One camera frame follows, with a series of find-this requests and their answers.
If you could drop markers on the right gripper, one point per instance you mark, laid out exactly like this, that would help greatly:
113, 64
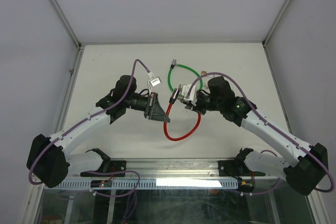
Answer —
196, 108

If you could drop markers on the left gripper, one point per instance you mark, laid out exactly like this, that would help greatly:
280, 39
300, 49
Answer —
158, 114

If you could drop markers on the red cable lock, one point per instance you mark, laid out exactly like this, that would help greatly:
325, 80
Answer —
184, 123

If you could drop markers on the silver keys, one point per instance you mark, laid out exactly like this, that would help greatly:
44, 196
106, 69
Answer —
180, 92

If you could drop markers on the green cable lock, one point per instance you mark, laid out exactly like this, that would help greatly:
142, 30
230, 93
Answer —
180, 74

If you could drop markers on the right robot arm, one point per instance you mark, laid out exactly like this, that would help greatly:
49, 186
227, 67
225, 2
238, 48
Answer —
300, 164

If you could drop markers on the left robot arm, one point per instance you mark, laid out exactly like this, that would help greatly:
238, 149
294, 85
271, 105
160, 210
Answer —
51, 158

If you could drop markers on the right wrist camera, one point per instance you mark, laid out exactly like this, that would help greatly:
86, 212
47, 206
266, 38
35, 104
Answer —
189, 93

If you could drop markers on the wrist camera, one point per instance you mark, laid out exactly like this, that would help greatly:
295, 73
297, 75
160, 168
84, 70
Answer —
153, 81
189, 93

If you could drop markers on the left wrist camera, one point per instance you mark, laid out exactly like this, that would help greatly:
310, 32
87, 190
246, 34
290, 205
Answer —
153, 81

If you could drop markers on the aluminium front rail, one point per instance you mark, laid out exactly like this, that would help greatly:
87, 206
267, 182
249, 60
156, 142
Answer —
146, 167

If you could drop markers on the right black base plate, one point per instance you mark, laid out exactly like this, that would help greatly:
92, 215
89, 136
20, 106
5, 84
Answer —
231, 167

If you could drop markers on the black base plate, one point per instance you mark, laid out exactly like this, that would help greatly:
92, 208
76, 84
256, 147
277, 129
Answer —
231, 167
115, 169

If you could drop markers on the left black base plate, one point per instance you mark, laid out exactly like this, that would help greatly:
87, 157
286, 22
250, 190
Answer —
115, 169

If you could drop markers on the white slotted cable duct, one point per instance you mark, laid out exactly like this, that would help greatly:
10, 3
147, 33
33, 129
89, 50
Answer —
146, 184

